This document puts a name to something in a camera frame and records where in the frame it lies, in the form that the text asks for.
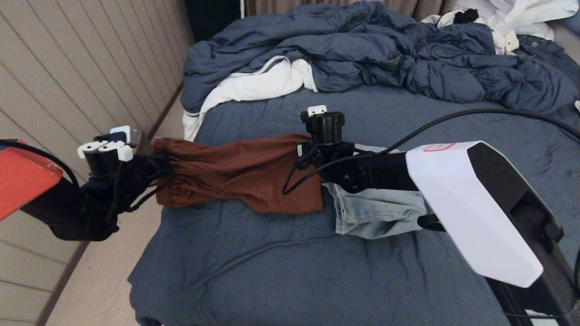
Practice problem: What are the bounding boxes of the light blue denim shorts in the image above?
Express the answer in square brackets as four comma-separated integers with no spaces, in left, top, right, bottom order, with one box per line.
[324,144,431,240]

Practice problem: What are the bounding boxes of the rust brown drawstring shorts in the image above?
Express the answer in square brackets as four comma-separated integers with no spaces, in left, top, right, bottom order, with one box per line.
[152,134,324,214]

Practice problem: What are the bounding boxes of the dark blue crumpled duvet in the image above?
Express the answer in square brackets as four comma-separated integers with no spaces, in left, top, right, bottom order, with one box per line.
[181,1,580,118]

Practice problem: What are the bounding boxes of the bed with blue sheet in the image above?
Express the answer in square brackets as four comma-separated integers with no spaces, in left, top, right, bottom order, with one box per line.
[128,84,580,326]

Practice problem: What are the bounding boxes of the beige curtain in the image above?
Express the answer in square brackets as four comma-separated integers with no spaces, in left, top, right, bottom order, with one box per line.
[245,0,458,22]

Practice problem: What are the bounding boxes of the dark cabinet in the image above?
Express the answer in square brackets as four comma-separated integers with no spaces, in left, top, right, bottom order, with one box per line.
[184,0,242,43]

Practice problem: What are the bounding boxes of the small black garment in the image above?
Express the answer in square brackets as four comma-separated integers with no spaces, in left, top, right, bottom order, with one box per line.
[453,8,479,24]

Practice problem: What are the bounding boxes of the white crumpled clothing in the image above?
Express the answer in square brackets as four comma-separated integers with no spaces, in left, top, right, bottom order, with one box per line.
[453,0,580,40]

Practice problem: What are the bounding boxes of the dark blue denim garment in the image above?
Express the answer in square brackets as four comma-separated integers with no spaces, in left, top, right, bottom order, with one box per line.
[517,34,580,71]

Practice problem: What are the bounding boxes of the blue pillow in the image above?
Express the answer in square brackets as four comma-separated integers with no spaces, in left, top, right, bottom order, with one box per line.
[560,9,580,34]

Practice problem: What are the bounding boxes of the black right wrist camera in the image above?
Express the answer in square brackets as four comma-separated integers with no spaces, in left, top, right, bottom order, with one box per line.
[300,105,346,145]

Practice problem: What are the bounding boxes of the black and white left wrist camera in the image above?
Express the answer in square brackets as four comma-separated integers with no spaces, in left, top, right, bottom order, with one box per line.
[77,126,139,177]

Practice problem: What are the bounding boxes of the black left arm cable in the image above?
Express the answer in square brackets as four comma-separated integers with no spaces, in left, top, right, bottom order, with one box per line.
[0,139,81,187]

